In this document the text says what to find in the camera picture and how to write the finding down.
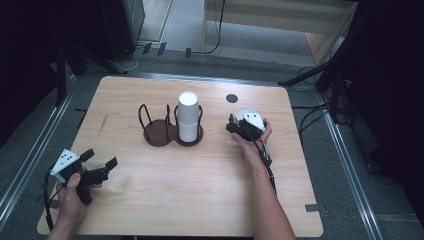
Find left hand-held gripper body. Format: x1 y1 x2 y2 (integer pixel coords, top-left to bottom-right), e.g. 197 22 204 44
49 148 111 206

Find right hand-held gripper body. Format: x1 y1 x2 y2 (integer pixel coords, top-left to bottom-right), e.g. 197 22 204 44
225 112 268 142

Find dark brown wire cup holder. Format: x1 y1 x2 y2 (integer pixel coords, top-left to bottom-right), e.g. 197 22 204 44
137 103 205 148

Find person's right hand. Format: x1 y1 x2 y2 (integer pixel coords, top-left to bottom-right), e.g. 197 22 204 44
231 117 273 168

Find person's left hand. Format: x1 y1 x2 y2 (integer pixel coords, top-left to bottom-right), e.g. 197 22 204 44
53 166 103 233

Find black metal stand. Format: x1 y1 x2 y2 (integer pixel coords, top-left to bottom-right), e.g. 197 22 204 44
53 39 129 108
277 6 378 125

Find light wooden furniture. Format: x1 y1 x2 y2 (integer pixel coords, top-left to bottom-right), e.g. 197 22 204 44
201 0 360 67

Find black computer tower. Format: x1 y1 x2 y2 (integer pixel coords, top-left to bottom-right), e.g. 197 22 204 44
99 0 147 63

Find metal floor rail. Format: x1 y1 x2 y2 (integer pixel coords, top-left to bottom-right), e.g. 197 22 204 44
128 71 322 89
315 90 385 240
0 74 78 232

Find right hand-held gripper cable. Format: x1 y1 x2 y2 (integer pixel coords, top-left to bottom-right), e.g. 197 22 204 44
250 134 278 196

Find hand-held gripper cable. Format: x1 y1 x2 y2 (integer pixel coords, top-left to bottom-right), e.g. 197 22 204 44
43 171 66 233
250 134 278 196

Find left hand-held gripper cable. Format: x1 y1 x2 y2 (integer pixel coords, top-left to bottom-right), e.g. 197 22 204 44
43 171 66 233

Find black floor cables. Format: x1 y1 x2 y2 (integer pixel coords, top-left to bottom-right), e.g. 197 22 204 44
290 65 354 143

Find black hanging cable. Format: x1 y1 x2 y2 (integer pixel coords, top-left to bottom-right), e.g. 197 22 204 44
202 0 227 56

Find white floor cable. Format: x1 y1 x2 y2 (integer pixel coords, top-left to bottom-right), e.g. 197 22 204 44
123 45 148 73

